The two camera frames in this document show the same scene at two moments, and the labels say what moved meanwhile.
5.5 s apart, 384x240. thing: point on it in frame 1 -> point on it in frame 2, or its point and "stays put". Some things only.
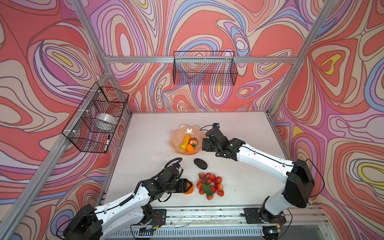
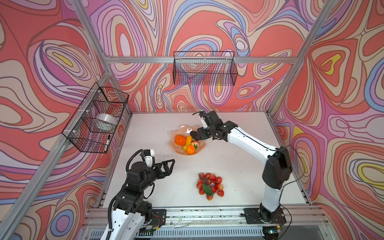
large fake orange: x=191 y=189 -> x=180 y=140
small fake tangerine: x=189 y=148 stays put
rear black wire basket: x=204 y=68 stays put
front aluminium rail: x=295 y=217 stays put
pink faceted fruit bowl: x=187 y=140 stays put
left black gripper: x=182 y=185 -> x=167 y=173
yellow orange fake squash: x=186 y=139 stays put
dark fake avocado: x=200 y=163 -> x=195 y=135
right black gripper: x=206 y=145 -> x=202 y=133
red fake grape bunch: x=209 y=184 stays put
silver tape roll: x=106 y=117 stays put
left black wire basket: x=92 y=124 stays put
